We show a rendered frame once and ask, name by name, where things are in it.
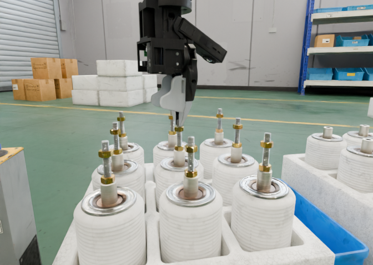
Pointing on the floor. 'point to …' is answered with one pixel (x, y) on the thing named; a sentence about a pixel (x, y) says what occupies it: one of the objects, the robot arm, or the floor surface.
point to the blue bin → (330, 232)
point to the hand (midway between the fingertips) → (182, 118)
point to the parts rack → (323, 18)
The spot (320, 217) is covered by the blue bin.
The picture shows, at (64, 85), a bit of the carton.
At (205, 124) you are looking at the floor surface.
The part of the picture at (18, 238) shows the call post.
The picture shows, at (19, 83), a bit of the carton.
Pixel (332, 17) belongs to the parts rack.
